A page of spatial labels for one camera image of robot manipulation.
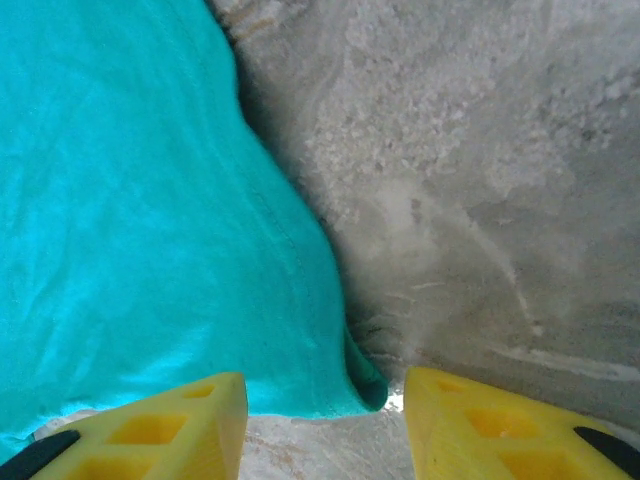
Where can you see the teal t-shirt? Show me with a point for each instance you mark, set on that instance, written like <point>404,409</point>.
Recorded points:
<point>125,200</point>

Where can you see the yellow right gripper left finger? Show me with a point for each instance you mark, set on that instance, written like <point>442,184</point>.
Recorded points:
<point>150,435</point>

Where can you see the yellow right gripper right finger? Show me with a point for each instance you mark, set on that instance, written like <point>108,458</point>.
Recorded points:
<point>475,430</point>

